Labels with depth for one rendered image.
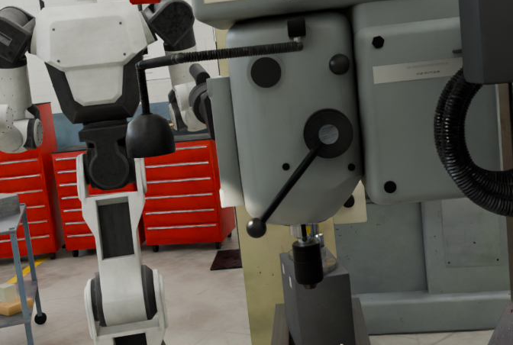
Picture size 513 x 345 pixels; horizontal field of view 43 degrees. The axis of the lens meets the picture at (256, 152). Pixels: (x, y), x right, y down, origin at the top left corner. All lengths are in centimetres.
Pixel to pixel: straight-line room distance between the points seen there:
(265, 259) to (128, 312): 128
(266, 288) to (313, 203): 197
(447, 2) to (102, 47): 98
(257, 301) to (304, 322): 154
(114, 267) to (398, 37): 103
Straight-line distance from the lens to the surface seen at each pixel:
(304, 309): 141
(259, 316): 298
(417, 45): 93
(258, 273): 291
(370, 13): 93
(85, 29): 169
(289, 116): 94
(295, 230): 105
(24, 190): 626
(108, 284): 169
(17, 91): 183
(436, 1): 95
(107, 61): 168
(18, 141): 179
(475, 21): 70
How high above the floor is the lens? 156
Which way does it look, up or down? 7 degrees down
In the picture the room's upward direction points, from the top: 6 degrees counter-clockwise
